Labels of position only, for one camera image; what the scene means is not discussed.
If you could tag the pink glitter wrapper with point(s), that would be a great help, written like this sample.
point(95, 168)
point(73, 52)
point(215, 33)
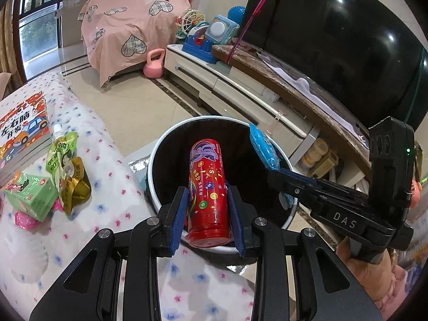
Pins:
point(25, 219)

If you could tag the children's picture book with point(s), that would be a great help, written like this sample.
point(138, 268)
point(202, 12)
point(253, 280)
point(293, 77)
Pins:
point(21, 133)

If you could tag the pink kettlebell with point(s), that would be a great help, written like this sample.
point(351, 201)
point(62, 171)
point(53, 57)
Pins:
point(153, 67)

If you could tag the ferris wheel toy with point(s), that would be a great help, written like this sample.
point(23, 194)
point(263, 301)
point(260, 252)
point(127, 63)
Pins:
point(188, 21)

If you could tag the yellow boxes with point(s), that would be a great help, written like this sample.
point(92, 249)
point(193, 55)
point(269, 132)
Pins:
point(319, 159)

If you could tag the pink heart print blanket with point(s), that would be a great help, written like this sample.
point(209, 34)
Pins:
point(130, 23)

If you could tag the light blue cube toy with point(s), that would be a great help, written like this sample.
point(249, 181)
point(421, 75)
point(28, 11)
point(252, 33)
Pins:
point(221, 30)

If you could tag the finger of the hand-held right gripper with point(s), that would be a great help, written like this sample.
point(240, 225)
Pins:
point(294, 178)
point(301, 195)

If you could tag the balcony window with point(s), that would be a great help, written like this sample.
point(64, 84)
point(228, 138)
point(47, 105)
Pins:
point(40, 16)

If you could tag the white TV cabinet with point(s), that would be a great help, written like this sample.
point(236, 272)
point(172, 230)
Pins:
point(234, 87)
point(284, 83)

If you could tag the person's right hand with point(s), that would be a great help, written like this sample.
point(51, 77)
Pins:
point(342, 250)

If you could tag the white round trash bin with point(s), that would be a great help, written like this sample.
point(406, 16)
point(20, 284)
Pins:
point(174, 160)

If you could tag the gold patterned curtain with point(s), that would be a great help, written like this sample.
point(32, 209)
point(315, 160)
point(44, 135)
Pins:
point(8, 50)

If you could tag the gold foil wrapper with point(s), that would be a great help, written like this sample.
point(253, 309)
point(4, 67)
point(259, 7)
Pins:
point(78, 187)

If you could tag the green carton box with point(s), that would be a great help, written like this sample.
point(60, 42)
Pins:
point(31, 195)

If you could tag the blue spiky ball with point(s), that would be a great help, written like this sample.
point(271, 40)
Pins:
point(236, 12)

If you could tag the red candy tube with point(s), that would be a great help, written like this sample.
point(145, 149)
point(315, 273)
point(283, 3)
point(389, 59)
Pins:
point(209, 194)

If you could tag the light blue snack packet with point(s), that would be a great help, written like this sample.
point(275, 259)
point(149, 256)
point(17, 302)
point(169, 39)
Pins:
point(264, 148)

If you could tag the pink rod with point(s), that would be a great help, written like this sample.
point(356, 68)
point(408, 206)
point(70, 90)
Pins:
point(254, 16)

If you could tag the blue plastic toy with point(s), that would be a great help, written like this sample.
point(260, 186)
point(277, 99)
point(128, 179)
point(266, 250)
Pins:
point(199, 45)

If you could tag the green drink pouch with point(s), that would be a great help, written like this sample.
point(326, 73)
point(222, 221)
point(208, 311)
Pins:
point(62, 153)

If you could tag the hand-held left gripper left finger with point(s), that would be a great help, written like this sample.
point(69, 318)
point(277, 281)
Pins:
point(179, 220)

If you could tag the black television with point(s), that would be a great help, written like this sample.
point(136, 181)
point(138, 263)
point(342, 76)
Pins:
point(334, 40)

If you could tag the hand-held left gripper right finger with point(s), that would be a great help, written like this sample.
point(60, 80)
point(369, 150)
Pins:
point(235, 220)

